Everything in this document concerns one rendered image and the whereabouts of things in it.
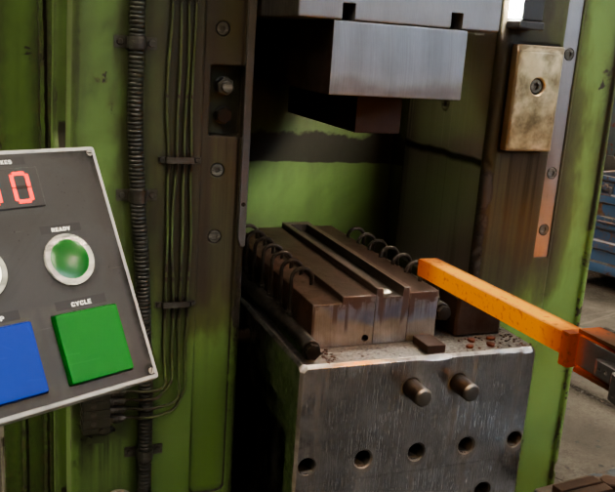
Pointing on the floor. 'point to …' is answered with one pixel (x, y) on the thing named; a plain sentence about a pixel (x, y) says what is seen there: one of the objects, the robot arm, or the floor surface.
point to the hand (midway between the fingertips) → (613, 362)
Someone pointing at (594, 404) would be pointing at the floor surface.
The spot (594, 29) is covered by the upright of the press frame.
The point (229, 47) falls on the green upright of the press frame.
